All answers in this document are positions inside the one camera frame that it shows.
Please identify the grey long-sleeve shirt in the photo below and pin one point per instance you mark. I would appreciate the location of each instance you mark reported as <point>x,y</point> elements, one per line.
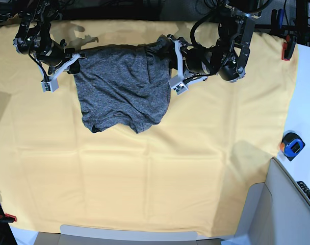
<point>124,84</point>

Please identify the red black clamp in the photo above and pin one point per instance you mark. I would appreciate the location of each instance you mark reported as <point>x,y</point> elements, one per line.
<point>6,218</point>
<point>288,47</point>

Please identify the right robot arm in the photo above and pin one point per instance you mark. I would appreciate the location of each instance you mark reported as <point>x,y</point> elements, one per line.
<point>33,39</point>

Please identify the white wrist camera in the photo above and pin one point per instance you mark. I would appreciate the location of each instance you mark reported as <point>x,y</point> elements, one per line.
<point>50,86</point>
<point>176,83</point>

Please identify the red black clamp right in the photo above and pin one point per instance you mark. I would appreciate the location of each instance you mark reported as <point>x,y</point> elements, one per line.
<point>288,47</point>

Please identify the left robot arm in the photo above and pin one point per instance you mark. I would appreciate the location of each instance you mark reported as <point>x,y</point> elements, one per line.
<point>228,57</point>

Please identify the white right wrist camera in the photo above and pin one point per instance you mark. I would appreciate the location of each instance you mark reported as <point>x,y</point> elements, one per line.
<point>50,86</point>

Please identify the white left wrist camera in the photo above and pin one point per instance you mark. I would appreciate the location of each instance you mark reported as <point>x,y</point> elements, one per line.
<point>176,83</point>

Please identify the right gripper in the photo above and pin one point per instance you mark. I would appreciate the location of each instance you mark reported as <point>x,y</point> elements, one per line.
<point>69,64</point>

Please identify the yellow table cloth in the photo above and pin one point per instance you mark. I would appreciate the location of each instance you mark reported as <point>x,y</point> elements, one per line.
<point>191,172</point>

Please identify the blue black tape measure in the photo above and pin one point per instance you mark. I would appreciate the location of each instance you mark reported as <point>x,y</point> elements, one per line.
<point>291,145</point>

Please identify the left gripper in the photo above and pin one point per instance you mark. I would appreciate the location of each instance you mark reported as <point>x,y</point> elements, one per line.
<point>169,48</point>

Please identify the black textured handle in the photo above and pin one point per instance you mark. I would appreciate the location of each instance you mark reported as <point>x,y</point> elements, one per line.
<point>304,188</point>

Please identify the red black clamp left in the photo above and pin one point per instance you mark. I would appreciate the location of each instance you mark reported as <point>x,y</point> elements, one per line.
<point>6,218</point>

